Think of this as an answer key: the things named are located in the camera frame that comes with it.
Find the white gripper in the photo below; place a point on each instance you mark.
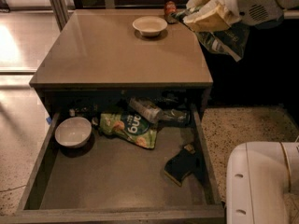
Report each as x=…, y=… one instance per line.
x=249, y=6

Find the green jalapeno chip bag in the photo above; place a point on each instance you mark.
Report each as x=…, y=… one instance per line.
x=230, y=42

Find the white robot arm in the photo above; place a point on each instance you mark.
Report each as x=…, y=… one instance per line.
x=258, y=173

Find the dark green can in drawer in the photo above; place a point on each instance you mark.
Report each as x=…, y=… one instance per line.
x=180, y=117

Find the white plastic bottle in drawer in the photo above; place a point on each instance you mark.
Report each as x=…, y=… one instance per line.
x=146, y=108

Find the grey cabinet with glossy top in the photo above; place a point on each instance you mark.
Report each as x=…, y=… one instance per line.
x=99, y=49

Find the green snack bag in drawer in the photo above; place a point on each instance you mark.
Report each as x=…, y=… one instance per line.
x=129, y=126

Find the small bottle in drawer corner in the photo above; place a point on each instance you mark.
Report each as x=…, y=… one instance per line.
x=72, y=112

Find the white bowl in drawer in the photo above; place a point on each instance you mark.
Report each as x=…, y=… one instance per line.
x=73, y=132

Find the open grey top drawer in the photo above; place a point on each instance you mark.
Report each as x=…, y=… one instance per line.
x=110, y=181

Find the orange soda can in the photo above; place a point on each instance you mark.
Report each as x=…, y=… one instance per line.
x=170, y=10

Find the white bowl on cabinet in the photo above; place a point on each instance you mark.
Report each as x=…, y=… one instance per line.
x=149, y=26

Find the dark blue yellow sponge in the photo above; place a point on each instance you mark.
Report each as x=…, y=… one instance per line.
x=186, y=162

